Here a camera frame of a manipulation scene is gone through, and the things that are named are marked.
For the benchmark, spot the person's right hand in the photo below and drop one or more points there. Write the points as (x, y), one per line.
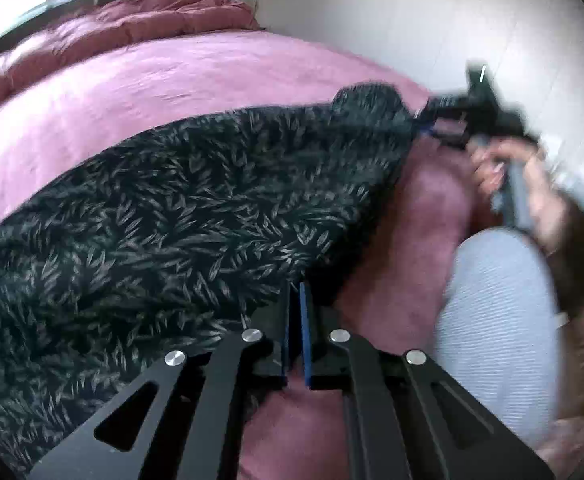
(511, 174)

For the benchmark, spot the pink quilted comforter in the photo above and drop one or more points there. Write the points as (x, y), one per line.
(94, 30)

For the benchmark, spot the pink bed sheet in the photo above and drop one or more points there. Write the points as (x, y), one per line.
(395, 290)

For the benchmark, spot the dark leaf-print pants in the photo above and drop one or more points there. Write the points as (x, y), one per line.
(173, 238)

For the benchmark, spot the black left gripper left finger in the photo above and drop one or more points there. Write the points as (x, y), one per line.
(182, 418)

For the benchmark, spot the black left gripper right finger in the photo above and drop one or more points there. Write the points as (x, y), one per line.
(404, 416)

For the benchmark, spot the brown sleeved right forearm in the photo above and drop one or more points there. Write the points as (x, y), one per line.
(564, 250)

